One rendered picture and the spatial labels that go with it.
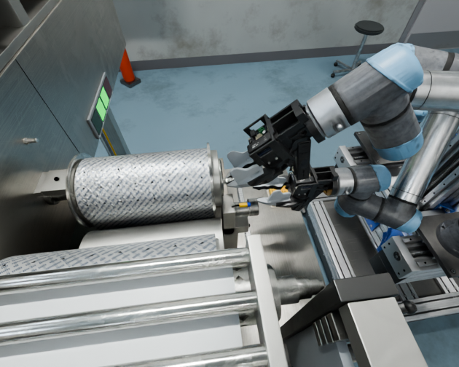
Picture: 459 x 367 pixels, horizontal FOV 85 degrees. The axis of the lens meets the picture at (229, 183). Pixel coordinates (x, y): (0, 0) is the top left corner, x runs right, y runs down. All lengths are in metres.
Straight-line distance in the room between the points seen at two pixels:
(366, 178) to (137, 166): 0.56
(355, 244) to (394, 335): 1.52
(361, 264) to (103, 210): 1.48
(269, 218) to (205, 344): 0.69
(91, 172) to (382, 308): 0.46
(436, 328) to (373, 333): 1.81
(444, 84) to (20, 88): 0.77
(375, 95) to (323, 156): 2.01
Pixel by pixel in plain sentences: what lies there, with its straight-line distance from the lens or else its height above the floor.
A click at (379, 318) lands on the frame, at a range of 0.24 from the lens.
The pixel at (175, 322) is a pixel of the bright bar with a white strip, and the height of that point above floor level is 1.44.
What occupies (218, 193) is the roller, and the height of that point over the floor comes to 1.27.
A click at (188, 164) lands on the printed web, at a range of 0.46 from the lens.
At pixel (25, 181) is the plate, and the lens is 0.56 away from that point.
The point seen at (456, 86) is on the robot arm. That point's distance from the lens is 0.65.
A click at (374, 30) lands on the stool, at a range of 3.38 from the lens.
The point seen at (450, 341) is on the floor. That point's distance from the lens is 2.07.
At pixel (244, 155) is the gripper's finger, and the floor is 1.28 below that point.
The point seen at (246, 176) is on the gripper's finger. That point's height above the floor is 1.27.
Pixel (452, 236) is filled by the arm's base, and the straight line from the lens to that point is 1.15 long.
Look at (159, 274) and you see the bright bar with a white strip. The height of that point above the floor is 1.45.
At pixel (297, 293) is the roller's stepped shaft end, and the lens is 0.32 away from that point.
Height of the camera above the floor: 1.65
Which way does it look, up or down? 53 degrees down
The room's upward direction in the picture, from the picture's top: straight up
